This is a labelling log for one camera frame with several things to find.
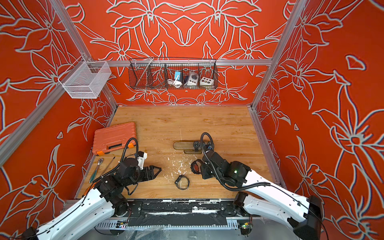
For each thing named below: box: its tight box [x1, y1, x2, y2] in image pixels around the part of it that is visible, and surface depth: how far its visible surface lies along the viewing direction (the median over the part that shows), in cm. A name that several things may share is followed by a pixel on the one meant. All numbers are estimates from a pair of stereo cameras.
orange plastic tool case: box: [92, 122, 137, 156], surface depth 97 cm
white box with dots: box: [199, 76, 215, 86], surface depth 96 cm
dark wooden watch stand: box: [173, 142, 202, 154], surface depth 90 cm
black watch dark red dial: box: [193, 141, 200, 152], surface depth 89 cm
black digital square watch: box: [190, 159, 205, 175], surface depth 77 cm
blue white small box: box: [174, 71, 181, 81], surface depth 85 cm
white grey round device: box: [187, 72, 199, 86], surface depth 93 cm
